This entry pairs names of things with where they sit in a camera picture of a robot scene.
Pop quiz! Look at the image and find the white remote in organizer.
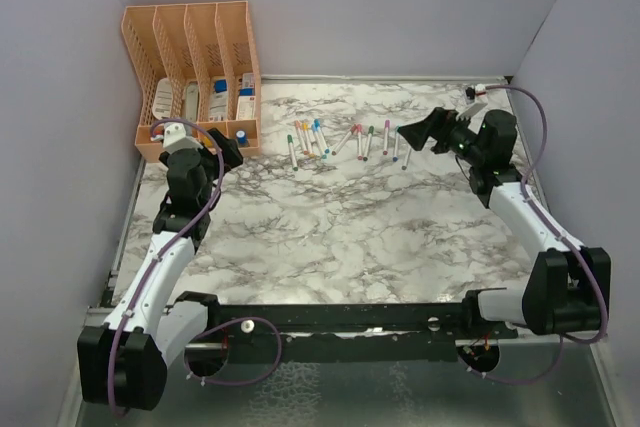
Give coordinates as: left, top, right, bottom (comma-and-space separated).
151, 77, 173, 120

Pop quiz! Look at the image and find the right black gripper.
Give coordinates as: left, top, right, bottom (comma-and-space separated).
399, 107, 486, 166

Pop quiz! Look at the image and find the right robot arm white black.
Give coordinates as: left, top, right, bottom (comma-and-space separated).
397, 108, 611, 339

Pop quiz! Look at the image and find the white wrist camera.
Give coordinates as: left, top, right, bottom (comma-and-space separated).
458, 84, 488, 120
151, 122, 201, 154

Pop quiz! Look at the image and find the dark green capped white marker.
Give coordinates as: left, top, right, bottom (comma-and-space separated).
363, 125, 375, 162

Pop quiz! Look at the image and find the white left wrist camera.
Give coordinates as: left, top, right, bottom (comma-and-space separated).
151, 122, 201, 154

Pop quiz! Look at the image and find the brown capped white marker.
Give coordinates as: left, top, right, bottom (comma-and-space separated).
332, 124, 357, 156

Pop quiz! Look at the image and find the yellow capped white marker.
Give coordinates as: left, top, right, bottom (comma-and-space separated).
302, 122, 316, 158

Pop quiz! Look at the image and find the light blue capped white marker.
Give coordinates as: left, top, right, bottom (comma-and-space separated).
311, 123, 327, 159

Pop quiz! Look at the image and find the white device in organizer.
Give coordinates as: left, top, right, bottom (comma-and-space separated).
182, 82, 199, 123

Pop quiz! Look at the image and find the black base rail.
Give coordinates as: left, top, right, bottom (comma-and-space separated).
176, 291, 517, 367

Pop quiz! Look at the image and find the pink capped white marker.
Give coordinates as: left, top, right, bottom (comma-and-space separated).
356, 124, 363, 161

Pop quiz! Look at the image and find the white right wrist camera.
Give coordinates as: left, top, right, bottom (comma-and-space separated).
458, 84, 488, 120

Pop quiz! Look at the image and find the white blue box in organizer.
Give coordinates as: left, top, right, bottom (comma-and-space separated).
207, 78, 228, 121

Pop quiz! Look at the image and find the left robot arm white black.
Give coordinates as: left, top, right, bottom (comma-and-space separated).
77, 119, 243, 413

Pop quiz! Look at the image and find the peach plastic desk organizer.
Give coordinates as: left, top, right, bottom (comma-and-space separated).
121, 0, 262, 163

